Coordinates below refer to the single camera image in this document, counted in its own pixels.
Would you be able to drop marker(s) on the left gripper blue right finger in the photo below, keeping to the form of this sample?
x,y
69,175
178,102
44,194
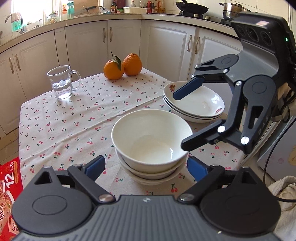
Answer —
x,y
197,168

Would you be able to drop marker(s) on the white bowl pink flowers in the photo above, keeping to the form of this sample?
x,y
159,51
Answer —
x,y
149,140
148,175
157,179

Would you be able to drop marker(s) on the white plate with fruit print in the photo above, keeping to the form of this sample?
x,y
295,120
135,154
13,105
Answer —
x,y
165,100
202,102

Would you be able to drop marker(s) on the cherry print tablecloth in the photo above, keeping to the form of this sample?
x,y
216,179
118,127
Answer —
x,y
63,133

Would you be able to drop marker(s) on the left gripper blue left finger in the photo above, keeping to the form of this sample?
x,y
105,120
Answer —
x,y
94,168

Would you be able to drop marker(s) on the red cardboard drink box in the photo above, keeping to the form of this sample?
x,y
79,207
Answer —
x,y
11,187

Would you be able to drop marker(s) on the steel pot on stove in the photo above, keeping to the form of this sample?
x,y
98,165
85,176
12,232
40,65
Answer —
x,y
231,10

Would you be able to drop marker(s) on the clear glass mug with water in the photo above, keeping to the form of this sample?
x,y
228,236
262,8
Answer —
x,y
61,81

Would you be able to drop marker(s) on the black wok on stove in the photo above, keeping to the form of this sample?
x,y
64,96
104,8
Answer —
x,y
192,8

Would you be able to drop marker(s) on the white rectangular container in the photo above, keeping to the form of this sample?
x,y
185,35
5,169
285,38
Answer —
x,y
134,10

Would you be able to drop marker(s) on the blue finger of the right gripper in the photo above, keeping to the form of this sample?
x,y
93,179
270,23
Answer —
x,y
188,88
207,135

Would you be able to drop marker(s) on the orange fruit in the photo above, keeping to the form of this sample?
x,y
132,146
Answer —
x,y
132,64

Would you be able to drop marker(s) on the orange with leaf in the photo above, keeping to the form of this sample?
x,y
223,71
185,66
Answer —
x,y
113,69

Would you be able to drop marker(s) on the wooden cutting board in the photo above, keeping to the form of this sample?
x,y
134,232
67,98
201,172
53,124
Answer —
x,y
83,7

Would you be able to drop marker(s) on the white kitchen cabinets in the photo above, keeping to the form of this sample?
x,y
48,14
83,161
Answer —
x,y
168,45

